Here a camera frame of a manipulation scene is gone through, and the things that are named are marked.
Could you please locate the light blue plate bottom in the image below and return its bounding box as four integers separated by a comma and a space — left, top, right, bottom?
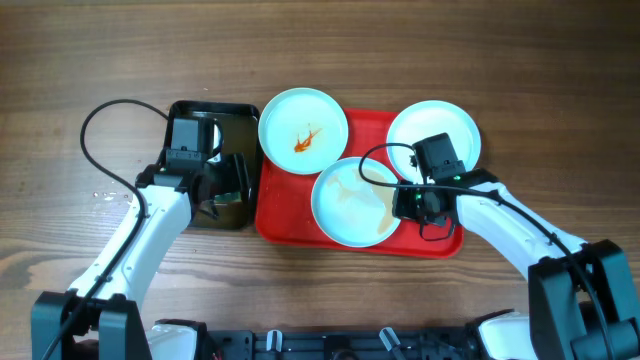
311, 157, 400, 248

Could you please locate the light blue plate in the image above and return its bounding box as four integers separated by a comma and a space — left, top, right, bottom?
386, 100, 482, 171
258, 87, 349, 175
311, 157, 400, 248

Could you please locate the green yellow sponge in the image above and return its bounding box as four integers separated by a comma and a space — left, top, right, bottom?
213, 192, 243, 206

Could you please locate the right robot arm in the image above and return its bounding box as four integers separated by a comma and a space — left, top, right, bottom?
394, 169, 639, 359

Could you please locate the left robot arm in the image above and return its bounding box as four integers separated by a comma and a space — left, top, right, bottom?
31, 149, 252, 359

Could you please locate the black water tray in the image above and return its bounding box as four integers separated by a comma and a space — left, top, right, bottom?
160, 100, 263, 230

